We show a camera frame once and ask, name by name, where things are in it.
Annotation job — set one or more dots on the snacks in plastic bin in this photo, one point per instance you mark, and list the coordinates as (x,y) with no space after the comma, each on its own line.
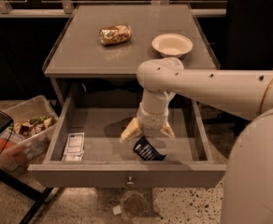
(20,131)

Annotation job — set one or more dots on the blue rxbar blueberry bar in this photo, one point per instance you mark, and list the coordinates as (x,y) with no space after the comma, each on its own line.
(146,151)

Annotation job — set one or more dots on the black office chair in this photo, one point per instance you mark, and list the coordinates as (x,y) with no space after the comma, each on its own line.
(243,38)

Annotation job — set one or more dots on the black folding table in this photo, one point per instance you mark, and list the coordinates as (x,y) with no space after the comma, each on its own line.
(16,155)

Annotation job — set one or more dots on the grey cabinet with counter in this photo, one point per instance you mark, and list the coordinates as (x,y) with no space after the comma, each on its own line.
(78,53)

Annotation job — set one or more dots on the crushed metallic snack can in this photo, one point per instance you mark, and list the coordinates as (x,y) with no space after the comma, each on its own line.
(115,34)

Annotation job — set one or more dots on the metal drawer knob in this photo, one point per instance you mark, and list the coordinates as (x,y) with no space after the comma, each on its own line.
(130,182)

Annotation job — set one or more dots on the white snack packet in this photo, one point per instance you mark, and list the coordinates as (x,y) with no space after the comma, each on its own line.
(74,147)

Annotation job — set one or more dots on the clear plastic storage bin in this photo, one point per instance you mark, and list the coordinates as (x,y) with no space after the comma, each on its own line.
(37,106)

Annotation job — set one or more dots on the round floor drain cover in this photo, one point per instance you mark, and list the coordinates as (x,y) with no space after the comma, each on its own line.
(137,203)

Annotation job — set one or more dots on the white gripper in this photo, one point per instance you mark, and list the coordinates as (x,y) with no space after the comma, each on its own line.
(150,119)

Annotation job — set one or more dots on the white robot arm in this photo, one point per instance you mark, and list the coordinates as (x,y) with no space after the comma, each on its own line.
(246,99)

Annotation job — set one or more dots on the grey open top drawer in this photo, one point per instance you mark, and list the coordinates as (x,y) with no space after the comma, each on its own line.
(107,163)

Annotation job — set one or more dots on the white paper bowl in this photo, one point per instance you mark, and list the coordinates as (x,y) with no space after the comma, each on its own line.
(172,45)

